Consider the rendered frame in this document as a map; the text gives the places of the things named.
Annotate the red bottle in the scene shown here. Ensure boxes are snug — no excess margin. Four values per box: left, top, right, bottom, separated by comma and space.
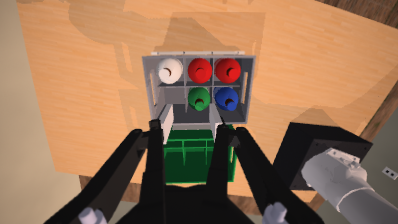
188, 58, 212, 84
214, 58, 241, 83

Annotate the green plastic crate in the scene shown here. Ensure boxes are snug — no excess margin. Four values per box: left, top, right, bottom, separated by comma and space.
164, 125, 214, 184

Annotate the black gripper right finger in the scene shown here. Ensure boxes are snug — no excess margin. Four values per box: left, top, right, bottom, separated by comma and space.
198, 103, 325, 224

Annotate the green bottle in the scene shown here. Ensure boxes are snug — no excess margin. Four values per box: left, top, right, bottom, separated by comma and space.
188, 87, 210, 111

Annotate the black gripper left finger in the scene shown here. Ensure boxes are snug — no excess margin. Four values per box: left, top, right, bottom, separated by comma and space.
43, 104, 174, 224

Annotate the grey divided bottle crate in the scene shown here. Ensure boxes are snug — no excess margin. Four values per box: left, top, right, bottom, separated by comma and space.
142, 55, 250, 125

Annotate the blue bottle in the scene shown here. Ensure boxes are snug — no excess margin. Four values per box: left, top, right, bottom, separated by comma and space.
213, 87, 238, 111

